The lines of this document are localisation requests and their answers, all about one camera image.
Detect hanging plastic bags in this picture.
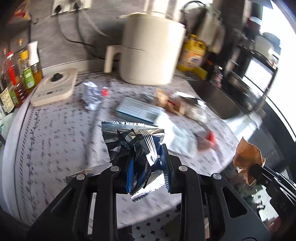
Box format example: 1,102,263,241
197,4,226,55

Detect white air fryer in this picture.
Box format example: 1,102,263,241
104,13,186,86

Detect stainless steel sink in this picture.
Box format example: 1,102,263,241
188,80,245,121

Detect red small package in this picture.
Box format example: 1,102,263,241
195,131,216,151

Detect oil bottle green label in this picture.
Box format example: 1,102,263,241
20,50,43,93

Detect black power cable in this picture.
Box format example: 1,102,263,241
55,9,121,61

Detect light blue flat box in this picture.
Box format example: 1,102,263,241
115,97,165,125

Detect wall power sockets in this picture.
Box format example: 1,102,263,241
51,0,92,16

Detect white induction cooktop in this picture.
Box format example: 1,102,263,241
31,68,78,107

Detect blue silver snack wrapper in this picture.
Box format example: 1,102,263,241
101,121,165,202

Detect yellow detergent bottle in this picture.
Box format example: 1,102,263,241
177,34,208,80

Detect brown paper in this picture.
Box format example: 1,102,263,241
232,138,266,186

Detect crumpled silver foil wrapper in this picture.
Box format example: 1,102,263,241
82,81,102,111

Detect red cap sauce bottle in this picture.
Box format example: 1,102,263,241
4,51,27,108

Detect patterned white tablecloth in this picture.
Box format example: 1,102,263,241
1,72,238,225

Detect black dish rack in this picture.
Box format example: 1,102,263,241
222,14,282,112

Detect white plastic bag wrapper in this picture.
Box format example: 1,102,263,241
154,113,197,158

